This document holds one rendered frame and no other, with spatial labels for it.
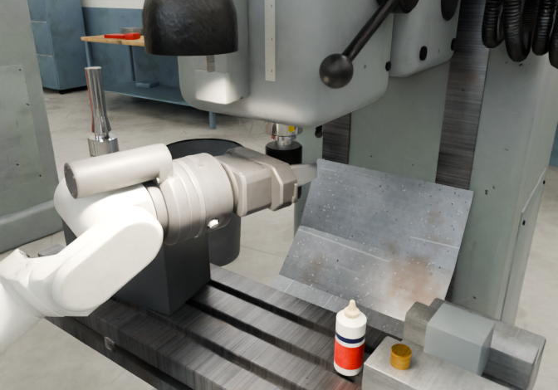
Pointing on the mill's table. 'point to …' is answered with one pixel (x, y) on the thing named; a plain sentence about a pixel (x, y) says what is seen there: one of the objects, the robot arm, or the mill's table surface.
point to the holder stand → (166, 275)
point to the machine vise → (413, 331)
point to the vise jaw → (418, 372)
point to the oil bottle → (349, 340)
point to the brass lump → (400, 356)
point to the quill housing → (304, 48)
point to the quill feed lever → (392, 2)
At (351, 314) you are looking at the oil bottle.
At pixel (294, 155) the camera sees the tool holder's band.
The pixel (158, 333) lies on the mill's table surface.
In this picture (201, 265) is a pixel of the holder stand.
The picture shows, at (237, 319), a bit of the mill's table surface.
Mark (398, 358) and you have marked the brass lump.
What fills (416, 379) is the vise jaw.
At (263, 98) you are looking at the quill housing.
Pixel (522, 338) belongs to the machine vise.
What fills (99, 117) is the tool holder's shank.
